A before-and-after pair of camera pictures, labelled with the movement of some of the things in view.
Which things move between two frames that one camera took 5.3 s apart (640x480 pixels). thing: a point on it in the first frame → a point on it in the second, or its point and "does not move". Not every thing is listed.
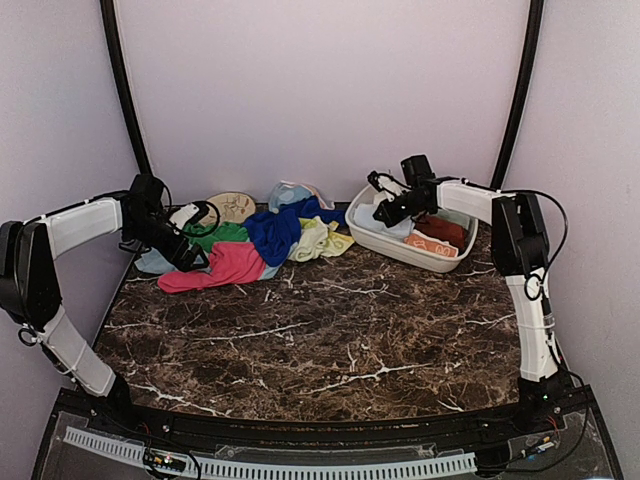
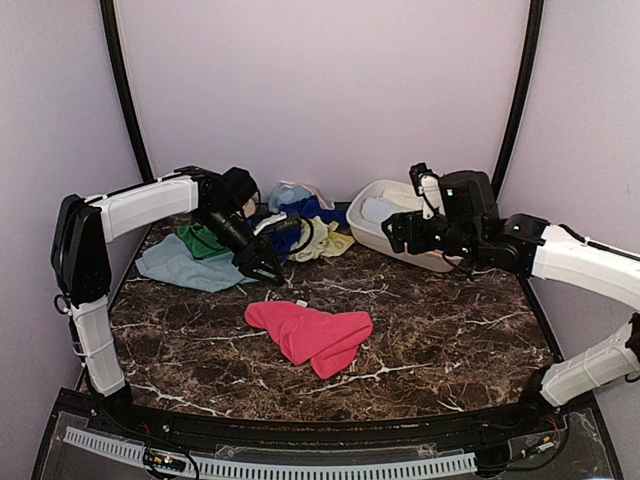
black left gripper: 183,262 → 252,255
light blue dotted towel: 285,192 does not move
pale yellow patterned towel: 319,239 does not move
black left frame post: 132,115 does not move
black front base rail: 347,431 does not move
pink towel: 229,263 → 327,342
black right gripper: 390,217 → 400,223
